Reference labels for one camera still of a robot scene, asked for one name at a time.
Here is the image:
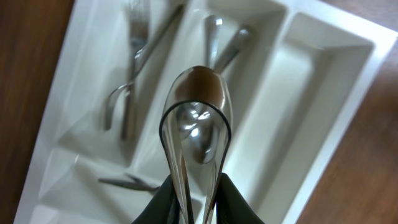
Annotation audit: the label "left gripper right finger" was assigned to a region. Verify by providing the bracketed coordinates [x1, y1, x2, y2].
[215, 173, 264, 224]

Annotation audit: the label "steel tablespoon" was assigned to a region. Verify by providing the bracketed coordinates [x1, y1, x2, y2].
[214, 25, 254, 74]
[205, 15, 223, 68]

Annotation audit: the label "steel kitchen tongs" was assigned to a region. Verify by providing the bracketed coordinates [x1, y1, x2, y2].
[159, 66, 233, 223]

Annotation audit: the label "white plastic cutlery tray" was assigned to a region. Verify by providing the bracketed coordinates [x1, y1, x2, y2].
[14, 1, 397, 223]

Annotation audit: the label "steel teaspoon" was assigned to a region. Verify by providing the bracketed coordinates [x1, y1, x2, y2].
[98, 174, 160, 192]

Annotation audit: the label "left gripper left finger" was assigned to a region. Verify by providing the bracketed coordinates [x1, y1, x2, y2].
[132, 175, 180, 224]

